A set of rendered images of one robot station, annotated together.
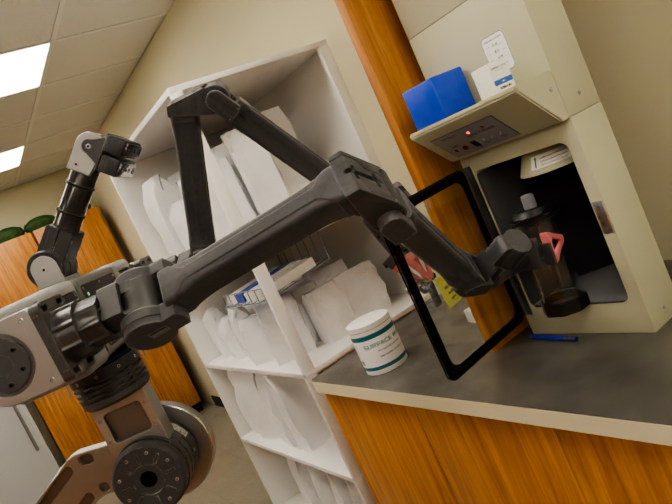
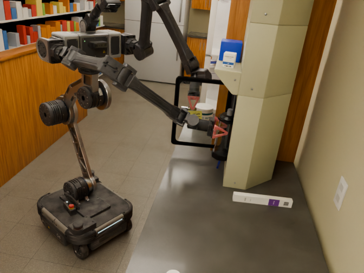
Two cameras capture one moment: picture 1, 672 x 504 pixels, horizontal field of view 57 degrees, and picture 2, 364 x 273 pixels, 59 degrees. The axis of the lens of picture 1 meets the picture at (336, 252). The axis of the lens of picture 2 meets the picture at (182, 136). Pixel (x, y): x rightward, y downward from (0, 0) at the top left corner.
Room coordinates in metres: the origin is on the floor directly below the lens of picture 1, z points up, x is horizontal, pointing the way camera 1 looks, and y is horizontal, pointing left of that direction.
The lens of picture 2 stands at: (-0.02, -1.16, 1.82)
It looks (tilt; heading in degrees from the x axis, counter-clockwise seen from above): 25 degrees down; 37
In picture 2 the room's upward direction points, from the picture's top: 5 degrees clockwise
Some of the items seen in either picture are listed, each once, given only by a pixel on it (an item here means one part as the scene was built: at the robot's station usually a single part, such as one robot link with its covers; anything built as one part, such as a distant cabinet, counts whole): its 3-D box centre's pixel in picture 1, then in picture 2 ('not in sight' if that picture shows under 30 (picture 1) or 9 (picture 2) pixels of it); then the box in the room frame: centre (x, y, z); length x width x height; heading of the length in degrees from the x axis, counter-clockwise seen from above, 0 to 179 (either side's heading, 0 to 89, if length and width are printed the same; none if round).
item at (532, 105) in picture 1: (482, 127); (227, 73); (1.30, -0.39, 1.46); 0.32 x 0.12 x 0.10; 31
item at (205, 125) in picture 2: (513, 260); (204, 125); (1.25, -0.33, 1.18); 0.10 x 0.07 x 0.07; 34
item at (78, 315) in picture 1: (83, 327); (59, 52); (0.90, 0.38, 1.45); 0.09 x 0.08 x 0.12; 179
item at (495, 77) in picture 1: (493, 79); (229, 59); (1.23, -0.43, 1.54); 0.05 x 0.05 x 0.06; 23
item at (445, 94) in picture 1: (438, 99); (230, 50); (1.37, -0.35, 1.56); 0.10 x 0.10 x 0.09; 31
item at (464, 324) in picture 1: (455, 271); (200, 114); (1.36, -0.23, 1.19); 0.30 x 0.01 x 0.40; 127
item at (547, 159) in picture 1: (554, 151); not in sight; (1.36, -0.54, 1.34); 0.18 x 0.18 x 0.05
